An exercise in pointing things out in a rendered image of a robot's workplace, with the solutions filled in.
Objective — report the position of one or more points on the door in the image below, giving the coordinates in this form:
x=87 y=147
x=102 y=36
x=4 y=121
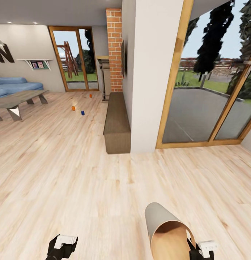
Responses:
x=74 y=48
x=208 y=96

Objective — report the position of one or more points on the coffee table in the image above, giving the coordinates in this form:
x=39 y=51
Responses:
x=11 y=102

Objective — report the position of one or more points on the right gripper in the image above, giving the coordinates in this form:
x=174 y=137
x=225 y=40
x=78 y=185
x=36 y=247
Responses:
x=195 y=255

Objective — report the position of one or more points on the shelf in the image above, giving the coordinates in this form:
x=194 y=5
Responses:
x=44 y=61

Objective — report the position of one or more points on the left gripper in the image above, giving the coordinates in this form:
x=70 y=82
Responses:
x=64 y=252

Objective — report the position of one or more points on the trash can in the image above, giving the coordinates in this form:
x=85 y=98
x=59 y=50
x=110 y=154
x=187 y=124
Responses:
x=167 y=234

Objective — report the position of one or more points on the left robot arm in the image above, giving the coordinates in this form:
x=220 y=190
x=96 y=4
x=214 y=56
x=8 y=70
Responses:
x=61 y=247

